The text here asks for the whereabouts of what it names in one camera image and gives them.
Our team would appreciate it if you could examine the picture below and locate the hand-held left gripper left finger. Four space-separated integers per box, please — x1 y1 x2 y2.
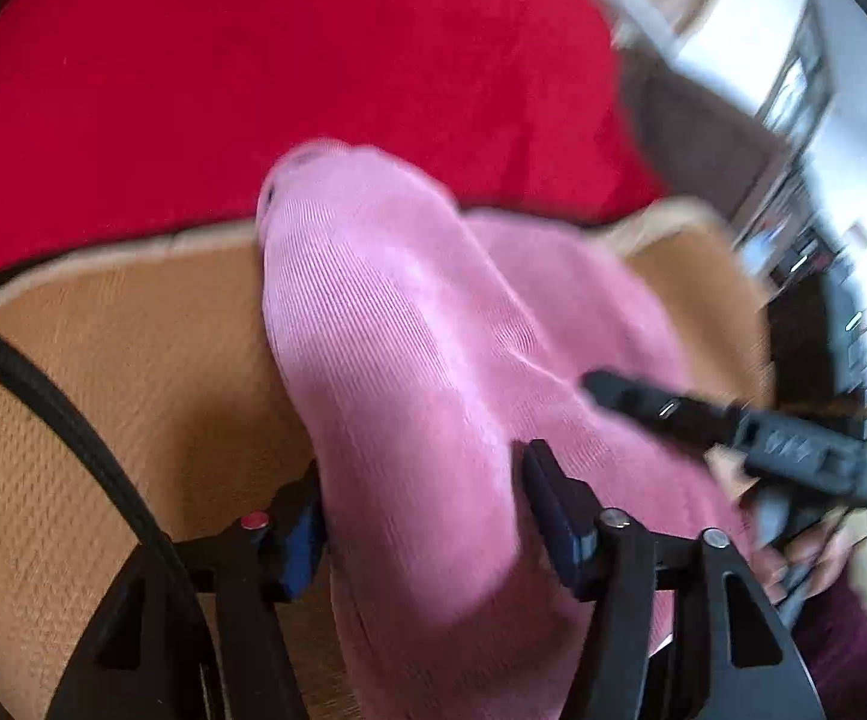
47 457 329 720

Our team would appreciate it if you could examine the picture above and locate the pink corduroy jacket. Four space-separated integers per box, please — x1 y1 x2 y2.
257 139 760 720

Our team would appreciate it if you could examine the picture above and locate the black braided cable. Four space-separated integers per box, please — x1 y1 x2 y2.
0 313 179 563

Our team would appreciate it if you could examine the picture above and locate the person's right hand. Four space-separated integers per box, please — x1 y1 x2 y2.
759 514 867 616

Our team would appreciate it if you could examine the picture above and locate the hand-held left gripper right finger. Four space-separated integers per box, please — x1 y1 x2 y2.
519 439 828 720

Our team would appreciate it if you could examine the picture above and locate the brown sofa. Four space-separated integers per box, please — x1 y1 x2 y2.
619 52 788 220

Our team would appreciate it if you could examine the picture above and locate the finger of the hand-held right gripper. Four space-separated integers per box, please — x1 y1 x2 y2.
581 369 749 449

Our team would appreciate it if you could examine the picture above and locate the person's right forearm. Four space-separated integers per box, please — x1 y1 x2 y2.
789 577 867 720

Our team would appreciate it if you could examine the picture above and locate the red blanket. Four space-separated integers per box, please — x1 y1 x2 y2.
0 0 668 290

